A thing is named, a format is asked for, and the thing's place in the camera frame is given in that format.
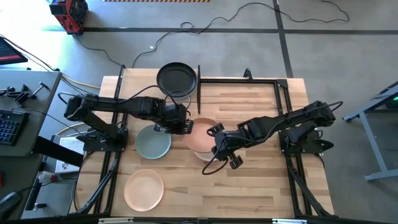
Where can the large black plate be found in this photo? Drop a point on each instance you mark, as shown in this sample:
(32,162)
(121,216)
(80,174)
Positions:
(176,79)

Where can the black metal beam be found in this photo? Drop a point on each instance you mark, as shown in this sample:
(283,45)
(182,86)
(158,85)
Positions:
(56,151)

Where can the red and black power station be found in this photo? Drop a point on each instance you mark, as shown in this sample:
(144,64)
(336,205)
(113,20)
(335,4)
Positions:
(70,14)

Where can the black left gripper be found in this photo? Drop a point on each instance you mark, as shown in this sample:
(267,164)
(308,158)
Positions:
(175,121)

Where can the grey desk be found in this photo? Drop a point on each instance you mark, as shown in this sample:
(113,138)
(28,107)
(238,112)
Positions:
(34,133)

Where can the black table edge clamp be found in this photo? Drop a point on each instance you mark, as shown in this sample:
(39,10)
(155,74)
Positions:
(248,74)

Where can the blue-green plate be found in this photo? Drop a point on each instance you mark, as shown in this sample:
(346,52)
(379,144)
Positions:
(152,144)

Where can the black desk clamp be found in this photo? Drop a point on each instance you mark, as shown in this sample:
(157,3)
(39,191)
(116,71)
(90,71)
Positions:
(21,95)

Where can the black keyboard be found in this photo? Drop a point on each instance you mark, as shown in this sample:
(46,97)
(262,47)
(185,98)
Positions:
(12,127)

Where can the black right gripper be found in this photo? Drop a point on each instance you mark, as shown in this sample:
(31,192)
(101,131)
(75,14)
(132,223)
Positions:
(227,146)

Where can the pale pink plate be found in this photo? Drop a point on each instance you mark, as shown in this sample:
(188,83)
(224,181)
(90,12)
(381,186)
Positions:
(144,190)

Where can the peach orange plate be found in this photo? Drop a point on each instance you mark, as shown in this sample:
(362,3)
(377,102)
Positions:
(199,137)

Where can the silver metal bracket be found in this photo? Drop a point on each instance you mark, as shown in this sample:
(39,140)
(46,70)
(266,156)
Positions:
(115,220)
(289,221)

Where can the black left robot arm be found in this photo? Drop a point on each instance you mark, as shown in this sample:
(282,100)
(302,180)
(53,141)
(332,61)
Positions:
(124,105)

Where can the clear plastic bottle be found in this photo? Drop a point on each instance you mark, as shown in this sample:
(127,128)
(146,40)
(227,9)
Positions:
(46,177)

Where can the grey metal stand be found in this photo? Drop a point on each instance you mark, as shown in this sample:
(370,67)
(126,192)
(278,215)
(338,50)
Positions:
(373,143)

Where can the white box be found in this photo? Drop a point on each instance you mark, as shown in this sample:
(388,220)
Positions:
(71,143)

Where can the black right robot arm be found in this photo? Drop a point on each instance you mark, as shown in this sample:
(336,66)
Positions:
(280,119)

